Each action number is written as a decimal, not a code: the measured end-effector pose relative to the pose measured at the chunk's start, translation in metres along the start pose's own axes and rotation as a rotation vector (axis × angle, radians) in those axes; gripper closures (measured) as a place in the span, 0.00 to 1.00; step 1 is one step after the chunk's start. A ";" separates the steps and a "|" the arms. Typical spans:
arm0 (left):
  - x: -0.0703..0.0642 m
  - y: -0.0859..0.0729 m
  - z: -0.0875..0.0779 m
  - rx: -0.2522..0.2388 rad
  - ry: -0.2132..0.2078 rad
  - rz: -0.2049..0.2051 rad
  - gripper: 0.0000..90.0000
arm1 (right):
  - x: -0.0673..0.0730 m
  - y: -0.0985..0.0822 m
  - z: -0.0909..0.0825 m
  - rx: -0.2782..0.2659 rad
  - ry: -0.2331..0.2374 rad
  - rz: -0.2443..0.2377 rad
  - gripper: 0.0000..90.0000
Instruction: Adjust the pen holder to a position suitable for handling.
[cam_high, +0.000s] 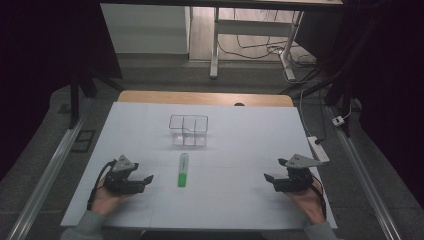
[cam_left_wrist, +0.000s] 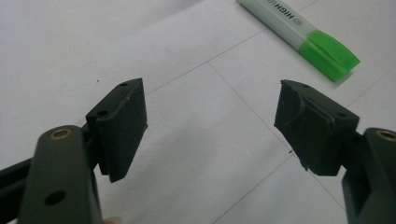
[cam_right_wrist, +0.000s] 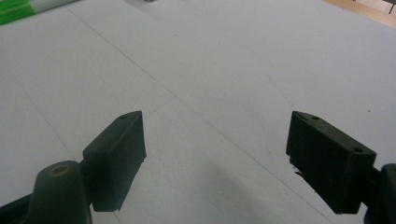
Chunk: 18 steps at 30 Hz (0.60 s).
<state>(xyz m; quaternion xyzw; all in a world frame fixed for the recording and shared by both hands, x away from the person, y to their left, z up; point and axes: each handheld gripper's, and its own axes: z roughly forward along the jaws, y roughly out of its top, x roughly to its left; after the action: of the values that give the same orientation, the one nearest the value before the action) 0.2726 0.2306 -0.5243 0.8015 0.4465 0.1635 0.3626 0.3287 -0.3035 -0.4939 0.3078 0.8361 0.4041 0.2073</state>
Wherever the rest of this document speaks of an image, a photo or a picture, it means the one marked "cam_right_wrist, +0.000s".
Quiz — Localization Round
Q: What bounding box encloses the wooden board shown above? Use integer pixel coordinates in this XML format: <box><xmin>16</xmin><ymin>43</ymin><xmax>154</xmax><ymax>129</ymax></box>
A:
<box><xmin>321</xmin><ymin>0</ymin><xmax>396</xmax><ymax>30</ymax></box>

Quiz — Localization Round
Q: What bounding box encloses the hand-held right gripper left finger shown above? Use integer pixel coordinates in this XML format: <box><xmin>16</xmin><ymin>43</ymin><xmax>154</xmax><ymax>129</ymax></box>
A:
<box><xmin>81</xmin><ymin>110</ymin><xmax>148</xmax><ymax>213</ymax></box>

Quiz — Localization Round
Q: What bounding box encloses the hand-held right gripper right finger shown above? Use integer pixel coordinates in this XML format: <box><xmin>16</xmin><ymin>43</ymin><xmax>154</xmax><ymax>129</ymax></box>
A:
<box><xmin>285</xmin><ymin>110</ymin><xmax>377</xmax><ymax>216</ymax></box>

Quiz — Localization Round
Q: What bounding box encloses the green and white marker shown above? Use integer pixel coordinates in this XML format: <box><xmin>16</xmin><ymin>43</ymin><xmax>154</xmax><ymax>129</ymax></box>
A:
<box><xmin>0</xmin><ymin>0</ymin><xmax>78</xmax><ymax>26</ymax></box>

